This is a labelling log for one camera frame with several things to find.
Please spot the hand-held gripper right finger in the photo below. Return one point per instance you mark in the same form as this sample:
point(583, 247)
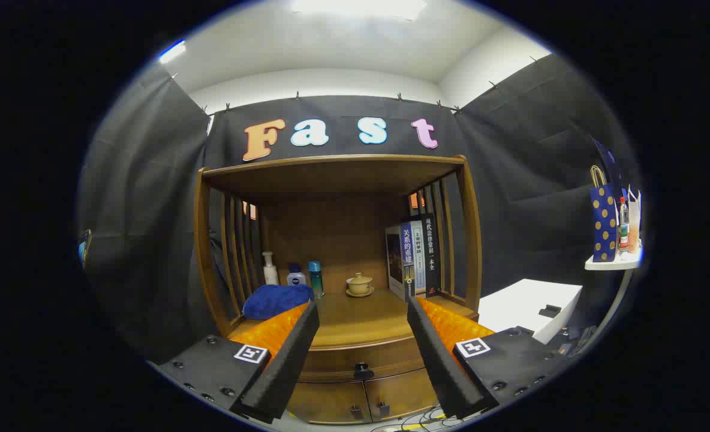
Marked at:
point(439, 360)

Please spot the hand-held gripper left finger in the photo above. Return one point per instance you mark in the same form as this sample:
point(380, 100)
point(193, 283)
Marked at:
point(289, 360)

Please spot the wooden drawer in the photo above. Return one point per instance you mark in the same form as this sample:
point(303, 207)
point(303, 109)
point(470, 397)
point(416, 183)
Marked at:
point(343, 360)

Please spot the wooden cabinet door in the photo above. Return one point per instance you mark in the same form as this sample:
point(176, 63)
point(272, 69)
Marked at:
point(331, 402)
point(403, 393)

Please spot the wooden countertop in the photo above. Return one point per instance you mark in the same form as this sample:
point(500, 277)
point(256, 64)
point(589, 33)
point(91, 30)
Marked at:
point(355, 318)

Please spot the wooden cabinet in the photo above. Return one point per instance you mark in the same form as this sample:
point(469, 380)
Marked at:
point(331, 174)

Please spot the blue folded towel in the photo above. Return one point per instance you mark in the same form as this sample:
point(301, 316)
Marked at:
point(271, 300)

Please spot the white bottle blue cap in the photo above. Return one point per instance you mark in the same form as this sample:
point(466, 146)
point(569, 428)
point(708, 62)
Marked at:
point(296, 278)

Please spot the teal bottle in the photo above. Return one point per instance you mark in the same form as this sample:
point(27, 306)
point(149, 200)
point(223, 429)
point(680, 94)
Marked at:
point(316, 279)

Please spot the white pump bottle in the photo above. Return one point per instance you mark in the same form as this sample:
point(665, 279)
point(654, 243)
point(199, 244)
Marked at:
point(270, 273)

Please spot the white box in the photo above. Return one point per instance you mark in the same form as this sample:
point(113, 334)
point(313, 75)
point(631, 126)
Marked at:
point(523, 306)

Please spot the beige lidded teacup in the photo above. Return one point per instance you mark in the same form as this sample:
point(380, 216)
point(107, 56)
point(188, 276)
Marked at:
point(360, 284)

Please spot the blue spine book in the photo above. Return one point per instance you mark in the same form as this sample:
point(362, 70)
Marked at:
point(398, 264)

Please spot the black spine book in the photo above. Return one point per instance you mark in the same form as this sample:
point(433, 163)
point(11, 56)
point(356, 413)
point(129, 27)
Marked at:
point(432, 252)

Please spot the small black object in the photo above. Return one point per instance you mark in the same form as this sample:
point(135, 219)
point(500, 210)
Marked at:
point(550, 311)

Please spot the black electronic devices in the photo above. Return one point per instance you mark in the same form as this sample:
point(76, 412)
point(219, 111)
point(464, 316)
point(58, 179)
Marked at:
point(574, 339)

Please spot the white side table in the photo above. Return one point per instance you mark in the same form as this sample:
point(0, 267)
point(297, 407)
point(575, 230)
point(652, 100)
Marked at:
point(613, 264)

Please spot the black backdrop cloth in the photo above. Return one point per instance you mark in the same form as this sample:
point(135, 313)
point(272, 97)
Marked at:
point(541, 180)

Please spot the blue polka dot gift bag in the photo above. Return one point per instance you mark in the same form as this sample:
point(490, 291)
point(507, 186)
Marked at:
point(604, 228)

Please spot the clear bottle red cap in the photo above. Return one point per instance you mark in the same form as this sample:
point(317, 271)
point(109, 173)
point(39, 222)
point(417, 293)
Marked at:
point(623, 228)

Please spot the white paper bag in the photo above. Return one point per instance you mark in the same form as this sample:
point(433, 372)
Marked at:
point(634, 222)

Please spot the ceiling light strip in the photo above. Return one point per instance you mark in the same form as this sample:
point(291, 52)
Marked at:
point(172, 52)

